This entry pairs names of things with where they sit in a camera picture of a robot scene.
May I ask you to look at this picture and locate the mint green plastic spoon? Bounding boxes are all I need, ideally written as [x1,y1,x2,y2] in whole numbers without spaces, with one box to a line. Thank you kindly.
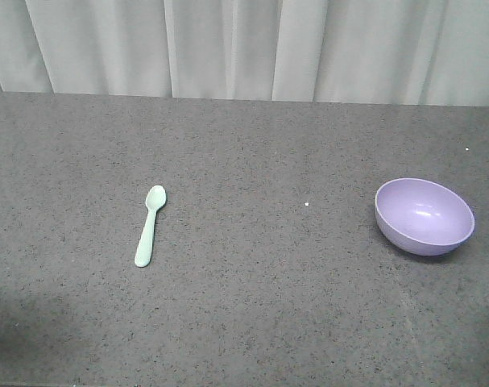
[134,185,167,268]

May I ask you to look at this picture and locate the purple plastic bowl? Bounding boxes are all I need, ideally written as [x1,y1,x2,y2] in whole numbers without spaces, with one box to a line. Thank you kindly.
[375,178,475,256]

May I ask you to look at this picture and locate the white curtain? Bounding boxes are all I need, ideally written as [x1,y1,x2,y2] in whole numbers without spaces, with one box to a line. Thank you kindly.
[0,1,489,106]

